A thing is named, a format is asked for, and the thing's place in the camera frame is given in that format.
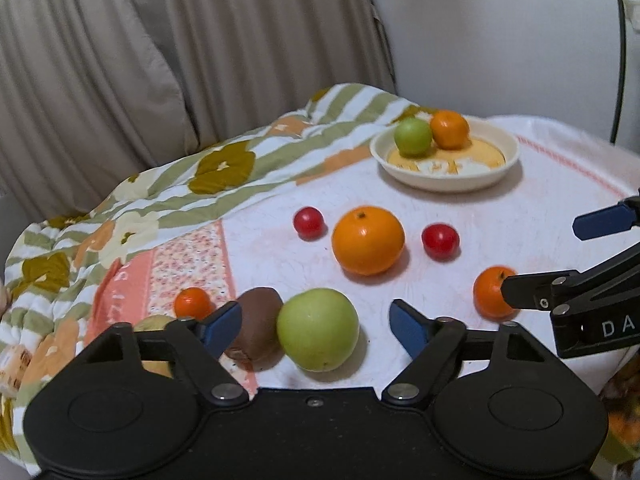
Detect white pink tablecloth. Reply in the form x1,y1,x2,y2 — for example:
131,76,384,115
85,115,640,411

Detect black cable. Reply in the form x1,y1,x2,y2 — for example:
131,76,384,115
609,0,628,146

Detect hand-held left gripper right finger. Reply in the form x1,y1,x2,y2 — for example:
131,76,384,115
381,299,551,408

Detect large orange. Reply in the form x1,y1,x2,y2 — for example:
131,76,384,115
331,206,406,277

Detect small dark tangerine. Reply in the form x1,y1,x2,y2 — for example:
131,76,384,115
173,287,213,322

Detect red tomato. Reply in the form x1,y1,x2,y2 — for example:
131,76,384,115
293,206,326,241
421,223,460,262

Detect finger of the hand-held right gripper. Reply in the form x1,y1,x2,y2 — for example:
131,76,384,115
572,195,640,242
501,242,640,313

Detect brown kiwi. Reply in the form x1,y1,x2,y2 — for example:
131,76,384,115
223,287,285,365

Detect green striped floral quilt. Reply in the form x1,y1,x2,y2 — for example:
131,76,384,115
0,82,441,466

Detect large green apple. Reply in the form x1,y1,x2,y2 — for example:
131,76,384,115
276,288,361,373

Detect orange patterned cloth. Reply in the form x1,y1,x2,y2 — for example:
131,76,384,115
597,345,640,478

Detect beige curtain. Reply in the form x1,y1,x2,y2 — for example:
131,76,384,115
0,0,398,221

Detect pale yellow apple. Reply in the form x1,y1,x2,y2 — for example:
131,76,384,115
132,314,177,378

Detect cream bowl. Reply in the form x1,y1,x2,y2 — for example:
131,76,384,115
370,116,520,193

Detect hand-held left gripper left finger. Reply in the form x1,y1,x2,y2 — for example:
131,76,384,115
75,300,251,407

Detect small green apple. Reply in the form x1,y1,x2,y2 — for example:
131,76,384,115
394,116,433,157

